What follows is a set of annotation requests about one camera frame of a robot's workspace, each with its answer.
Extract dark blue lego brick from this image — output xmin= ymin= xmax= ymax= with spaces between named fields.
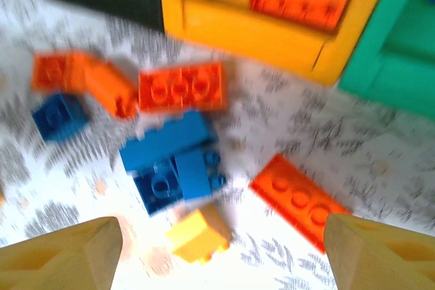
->
xmin=31 ymin=92 xmax=90 ymax=142
xmin=131 ymin=149 xmax=228 ymax=217

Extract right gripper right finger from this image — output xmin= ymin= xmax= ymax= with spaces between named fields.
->
xmin=324 ymin=213 xmax=435 ymax=290

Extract green plastic bin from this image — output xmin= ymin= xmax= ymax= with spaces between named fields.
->
xmin=338 ymin=0 xmax=435 ymax=122

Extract yellow plastic bin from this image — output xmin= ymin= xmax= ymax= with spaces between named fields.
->
xmin=158 ymin=0 xmax=398 ymax=87

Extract yellow lego brick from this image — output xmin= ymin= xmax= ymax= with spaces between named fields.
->
xmin=164 ymin=205 xmax=232 ymax=266

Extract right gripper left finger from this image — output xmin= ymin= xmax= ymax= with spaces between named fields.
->
xmin=0 ymin=216 xmax=124 ymax=290

